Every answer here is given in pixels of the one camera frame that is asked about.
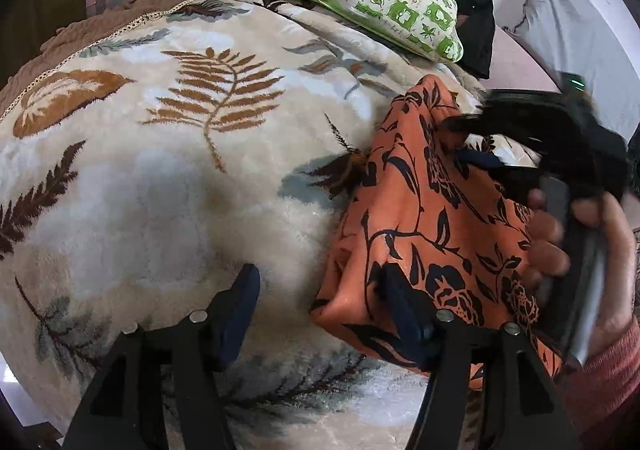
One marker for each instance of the person's right hand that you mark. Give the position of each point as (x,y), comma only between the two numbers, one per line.
(617,255)

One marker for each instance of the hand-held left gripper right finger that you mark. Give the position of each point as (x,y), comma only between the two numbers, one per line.
(405,320)

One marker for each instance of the grey pillow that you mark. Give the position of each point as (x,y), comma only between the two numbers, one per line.
(565,15)

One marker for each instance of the person's right forearm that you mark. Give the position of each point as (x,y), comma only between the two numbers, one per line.
(605,390)

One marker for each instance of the brown wooden glass door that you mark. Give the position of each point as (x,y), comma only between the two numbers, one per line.
(40,25)

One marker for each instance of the orange black floral garment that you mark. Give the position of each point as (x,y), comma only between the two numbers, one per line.
(425,240)

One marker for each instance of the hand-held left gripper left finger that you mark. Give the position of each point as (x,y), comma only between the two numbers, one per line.
(240,310)

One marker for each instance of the cream leaf print blanket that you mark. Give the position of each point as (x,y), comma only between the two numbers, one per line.
(175,190)

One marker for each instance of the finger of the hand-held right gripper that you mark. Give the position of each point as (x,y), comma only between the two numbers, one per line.
(470,119)
(480,159)

